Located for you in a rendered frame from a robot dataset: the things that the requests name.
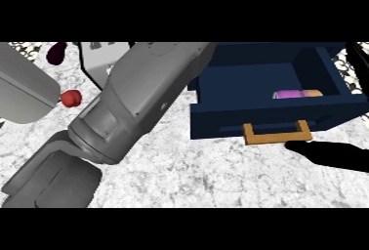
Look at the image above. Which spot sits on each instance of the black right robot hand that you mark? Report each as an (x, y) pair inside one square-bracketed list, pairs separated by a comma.
[(337, 156)]

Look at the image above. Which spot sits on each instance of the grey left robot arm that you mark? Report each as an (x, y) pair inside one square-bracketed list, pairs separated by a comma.
[(135, 94)]

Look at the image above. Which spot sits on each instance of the navy blue drawer front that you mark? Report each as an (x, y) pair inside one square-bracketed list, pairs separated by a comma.
[(269, 114)]

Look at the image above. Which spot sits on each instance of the pink can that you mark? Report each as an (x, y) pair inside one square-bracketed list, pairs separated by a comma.
[(293, 94)]

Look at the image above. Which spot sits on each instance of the navy blue drawer box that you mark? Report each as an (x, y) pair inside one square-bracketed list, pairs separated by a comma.
[(250, 78)]

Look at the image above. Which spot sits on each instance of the white appliance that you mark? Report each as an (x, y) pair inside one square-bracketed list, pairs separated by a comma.
[(99, 58)]

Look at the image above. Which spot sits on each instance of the red tomato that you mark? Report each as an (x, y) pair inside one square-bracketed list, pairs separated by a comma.
[(71, 98)]

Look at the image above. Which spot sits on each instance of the dark purple eggplant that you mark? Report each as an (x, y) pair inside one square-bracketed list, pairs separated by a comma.
[(56, 53)]

